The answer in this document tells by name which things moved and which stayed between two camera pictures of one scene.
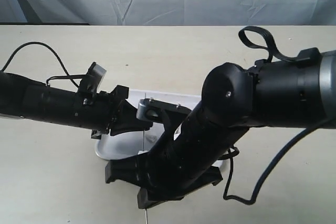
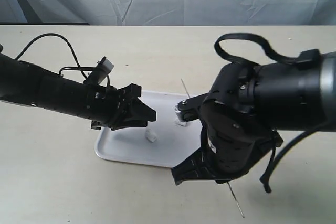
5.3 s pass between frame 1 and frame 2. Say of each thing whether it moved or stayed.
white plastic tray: stayed
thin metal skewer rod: moved
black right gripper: moved
